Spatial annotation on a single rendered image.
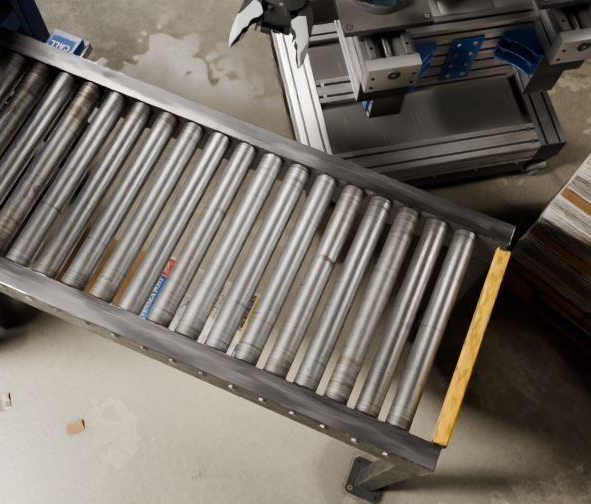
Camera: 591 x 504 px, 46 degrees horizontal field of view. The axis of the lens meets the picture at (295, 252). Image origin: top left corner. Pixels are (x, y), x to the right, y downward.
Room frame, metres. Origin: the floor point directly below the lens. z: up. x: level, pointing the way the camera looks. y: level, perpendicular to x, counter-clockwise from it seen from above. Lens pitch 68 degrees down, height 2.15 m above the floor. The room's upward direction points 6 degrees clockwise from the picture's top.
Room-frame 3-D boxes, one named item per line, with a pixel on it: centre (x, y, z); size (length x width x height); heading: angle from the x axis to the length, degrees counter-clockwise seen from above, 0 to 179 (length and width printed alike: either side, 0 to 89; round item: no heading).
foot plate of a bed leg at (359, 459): (0.15, -0.28, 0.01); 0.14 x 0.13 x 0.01; 162
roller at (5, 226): (0.69, 0.57, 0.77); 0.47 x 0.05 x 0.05; 162
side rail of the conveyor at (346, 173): (0.83, 0.18, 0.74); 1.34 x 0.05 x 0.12; 72
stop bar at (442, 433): (0.38, -0.37, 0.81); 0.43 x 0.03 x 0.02; 162
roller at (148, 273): (0.59, 0.26, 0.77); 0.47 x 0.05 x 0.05; 162
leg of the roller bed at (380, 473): (0.16, -0.28, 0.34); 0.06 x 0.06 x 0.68; 72
